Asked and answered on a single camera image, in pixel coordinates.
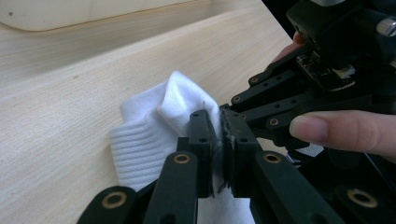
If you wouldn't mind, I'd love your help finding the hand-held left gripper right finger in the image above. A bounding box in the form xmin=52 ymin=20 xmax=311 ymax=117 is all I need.
xmin=219 ymin=108 xmax=344 ymax=224

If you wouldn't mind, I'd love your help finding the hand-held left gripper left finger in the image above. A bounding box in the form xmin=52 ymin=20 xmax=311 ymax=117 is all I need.
xmin=143 ymin=108 xmax=217 ymax=224

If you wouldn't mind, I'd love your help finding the white sock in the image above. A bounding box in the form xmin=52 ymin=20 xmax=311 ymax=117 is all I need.
xmin=108 ymin=69 xmax=256 ymax=224

